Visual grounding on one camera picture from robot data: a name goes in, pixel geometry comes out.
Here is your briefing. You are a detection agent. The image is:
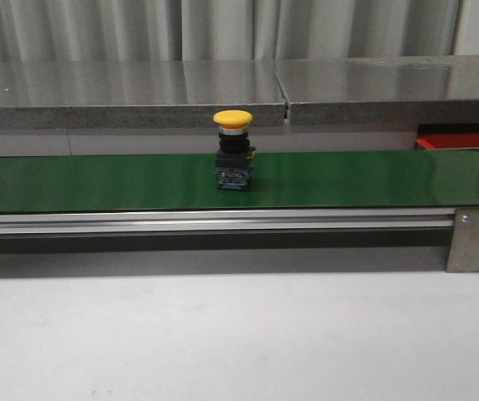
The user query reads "green conveyor belt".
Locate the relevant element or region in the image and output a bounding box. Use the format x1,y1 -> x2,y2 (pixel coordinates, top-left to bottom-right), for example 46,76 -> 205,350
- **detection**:
0,150 -> 479,213

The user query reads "grey pleated curtain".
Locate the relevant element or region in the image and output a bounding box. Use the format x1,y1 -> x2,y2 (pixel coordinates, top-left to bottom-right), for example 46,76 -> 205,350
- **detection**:
0,1 -> 462,62

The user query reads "aluminium conveyor frame rail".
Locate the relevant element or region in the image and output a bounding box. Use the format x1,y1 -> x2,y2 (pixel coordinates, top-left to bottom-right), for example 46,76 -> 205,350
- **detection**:
0,207 -> 455,236

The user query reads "grey stone shelf right slab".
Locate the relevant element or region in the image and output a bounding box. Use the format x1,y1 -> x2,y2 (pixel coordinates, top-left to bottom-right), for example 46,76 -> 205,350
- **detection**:
274,55 -> 479,126

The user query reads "grey stone shelf slab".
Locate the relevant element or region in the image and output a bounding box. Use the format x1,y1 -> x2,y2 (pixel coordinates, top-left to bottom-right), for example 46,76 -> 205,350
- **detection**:
0,60 -> 286,129
274,55 -> 479,126

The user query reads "yellow mushroom push button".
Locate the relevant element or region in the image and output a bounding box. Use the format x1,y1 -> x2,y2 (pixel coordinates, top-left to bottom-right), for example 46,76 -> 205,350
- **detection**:
213,109 -> 256,190

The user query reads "red plastic bin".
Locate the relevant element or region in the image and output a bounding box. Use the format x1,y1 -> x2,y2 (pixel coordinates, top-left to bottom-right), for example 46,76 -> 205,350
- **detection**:
415,123 -> 479,150

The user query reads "steel conveyor support bracket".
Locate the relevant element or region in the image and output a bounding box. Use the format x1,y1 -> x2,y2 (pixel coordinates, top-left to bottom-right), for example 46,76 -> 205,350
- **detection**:
446,207 -> 479,273

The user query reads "grey stone shelf left slab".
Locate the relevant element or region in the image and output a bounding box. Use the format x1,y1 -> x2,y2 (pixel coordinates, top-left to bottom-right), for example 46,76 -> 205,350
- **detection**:
0,60 -> 286,129

